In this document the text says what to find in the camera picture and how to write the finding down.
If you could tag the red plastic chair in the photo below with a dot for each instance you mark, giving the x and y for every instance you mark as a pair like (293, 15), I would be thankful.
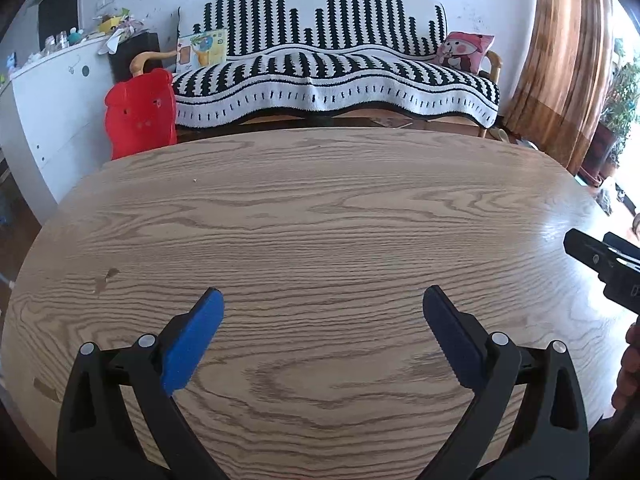
(140, 115)

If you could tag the brown curtain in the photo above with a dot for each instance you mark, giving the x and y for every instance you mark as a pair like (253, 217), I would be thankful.
(555, 60)

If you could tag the clear plastic bag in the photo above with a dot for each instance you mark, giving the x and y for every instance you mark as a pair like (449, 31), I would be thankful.
(607, 197)

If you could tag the person's right hand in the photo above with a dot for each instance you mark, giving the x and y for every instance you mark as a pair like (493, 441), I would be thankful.
(629, 370)

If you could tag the black box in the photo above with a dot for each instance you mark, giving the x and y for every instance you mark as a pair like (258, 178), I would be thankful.
(142, 45)

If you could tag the potted plant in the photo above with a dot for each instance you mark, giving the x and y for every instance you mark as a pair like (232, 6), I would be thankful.
(617, 110)

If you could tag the white cabinet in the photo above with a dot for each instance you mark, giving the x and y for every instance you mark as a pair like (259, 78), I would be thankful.
(55, 120)

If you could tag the white crumpled paper on cabinet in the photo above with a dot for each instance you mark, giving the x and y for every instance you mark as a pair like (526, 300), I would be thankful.
(114, 40)

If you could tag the wooden frame sofa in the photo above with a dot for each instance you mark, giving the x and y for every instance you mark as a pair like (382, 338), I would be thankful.
(142, 60)

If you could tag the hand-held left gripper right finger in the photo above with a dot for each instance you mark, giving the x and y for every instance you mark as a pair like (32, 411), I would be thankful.
(452, 345)

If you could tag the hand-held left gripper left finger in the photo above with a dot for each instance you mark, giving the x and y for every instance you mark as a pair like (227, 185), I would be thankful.
(190, 345)

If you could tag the pair of beige slippers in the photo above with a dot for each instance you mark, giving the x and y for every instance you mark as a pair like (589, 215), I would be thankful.
(500, 135)

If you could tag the colourful picture book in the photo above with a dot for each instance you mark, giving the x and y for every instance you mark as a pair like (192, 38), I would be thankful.
(202, 50)

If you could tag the teal figurine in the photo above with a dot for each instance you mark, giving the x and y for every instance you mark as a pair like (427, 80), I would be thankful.
(75, 36)

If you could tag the pink cartoon pillow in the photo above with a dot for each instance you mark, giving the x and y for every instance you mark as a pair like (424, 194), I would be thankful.
(462, 52)

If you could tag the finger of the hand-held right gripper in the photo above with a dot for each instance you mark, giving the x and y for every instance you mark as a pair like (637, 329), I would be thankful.
(585, 250)
(622, 244)

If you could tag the black white striped sofa blanket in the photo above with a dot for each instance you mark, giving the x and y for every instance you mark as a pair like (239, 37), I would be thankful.
(340, 75)

